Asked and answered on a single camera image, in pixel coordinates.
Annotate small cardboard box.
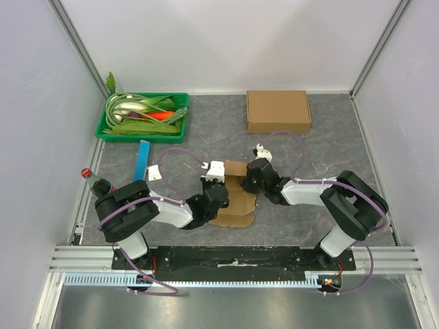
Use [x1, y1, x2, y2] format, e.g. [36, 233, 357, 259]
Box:
[209, 160, 257, 228]

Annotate small white plastic packet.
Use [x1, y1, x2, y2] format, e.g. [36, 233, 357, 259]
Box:
[147, 164, 162, 182]

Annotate large cardboard box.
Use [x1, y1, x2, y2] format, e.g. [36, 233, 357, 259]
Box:
[246, 90, 312, 134]

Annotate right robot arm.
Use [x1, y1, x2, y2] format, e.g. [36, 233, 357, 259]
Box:
[242, 158, 388, 270]

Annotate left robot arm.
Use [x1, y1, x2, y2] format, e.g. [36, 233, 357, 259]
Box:
[94, 176, 228, 269]

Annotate blue rectangular box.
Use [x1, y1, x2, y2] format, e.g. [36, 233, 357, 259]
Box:
[132, 141, 150, 181]

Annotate green plastic tray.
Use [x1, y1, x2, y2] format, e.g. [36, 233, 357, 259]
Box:
[95, 93, 189, 144]

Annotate green asparagus bundle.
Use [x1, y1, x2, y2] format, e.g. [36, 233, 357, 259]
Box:
[162, 107, 188, 125]

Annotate orange toy carrot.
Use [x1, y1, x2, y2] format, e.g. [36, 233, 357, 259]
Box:
[147, 111, 174, 121]

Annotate green lettuce leaf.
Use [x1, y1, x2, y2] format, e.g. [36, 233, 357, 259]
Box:
[110, 121, 180, 135]

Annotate dark soda bottle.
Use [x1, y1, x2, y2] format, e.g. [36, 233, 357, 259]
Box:
[80, 168, 116, 197]

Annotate white toy radish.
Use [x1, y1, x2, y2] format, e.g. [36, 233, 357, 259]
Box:
[112, 102, 147, 122]

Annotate green long beans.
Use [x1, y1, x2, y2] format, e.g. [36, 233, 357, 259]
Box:
[104, 93, 142, 130]

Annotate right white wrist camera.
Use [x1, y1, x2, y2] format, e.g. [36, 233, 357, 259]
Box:
[252, 144, 272, 162]

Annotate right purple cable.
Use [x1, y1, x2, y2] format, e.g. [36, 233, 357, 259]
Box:
[260, 130, 390, 296]

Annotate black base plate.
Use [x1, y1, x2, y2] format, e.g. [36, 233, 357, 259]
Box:
[111, 245, 357, 282]

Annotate slotted cable duct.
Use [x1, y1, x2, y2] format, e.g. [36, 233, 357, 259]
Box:
[63, 270, 344, 288]

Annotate right aluminium frame post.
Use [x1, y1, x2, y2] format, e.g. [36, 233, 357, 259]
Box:
[349, 0, 415, 100]

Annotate aluminium frame post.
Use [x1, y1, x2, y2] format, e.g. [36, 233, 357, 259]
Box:
[349, 0, 415, 100]
[48, 0, 109, 97]

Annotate left aluminium frame post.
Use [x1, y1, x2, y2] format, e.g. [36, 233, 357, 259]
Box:
[48, 0, 109, 97]

